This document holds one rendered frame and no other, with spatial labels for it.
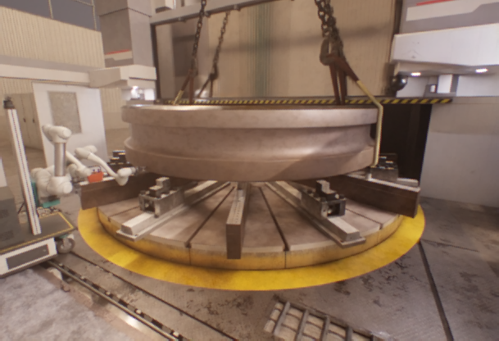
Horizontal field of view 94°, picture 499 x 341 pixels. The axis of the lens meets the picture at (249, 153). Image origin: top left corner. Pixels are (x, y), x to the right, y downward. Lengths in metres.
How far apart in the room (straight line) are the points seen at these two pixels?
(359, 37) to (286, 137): 3.12
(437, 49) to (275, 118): 1.97
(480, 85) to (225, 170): 3.70
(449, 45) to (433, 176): 2.83
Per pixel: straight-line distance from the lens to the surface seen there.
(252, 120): 2.76
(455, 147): 5.66
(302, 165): 3.00
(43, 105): 6.87
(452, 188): 5.84
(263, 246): 2.68
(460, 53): 3.61
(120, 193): 4.18
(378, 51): 5.46
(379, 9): 5.64
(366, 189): 3.94
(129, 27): 6.67
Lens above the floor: 1.80
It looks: 12 degrees down
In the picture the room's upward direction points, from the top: straight up
